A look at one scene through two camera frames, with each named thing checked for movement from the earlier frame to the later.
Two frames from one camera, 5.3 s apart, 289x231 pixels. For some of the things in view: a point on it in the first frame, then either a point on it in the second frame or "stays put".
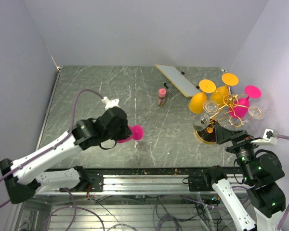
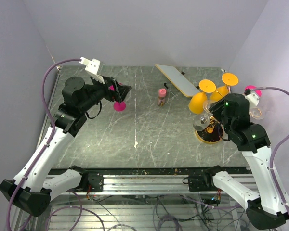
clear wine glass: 201,121 stays put
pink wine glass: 137,134 to 119,106
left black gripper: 126,133 to 120,92
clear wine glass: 256,112 stays put
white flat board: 185,84 stays put
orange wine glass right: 220,92 stays put
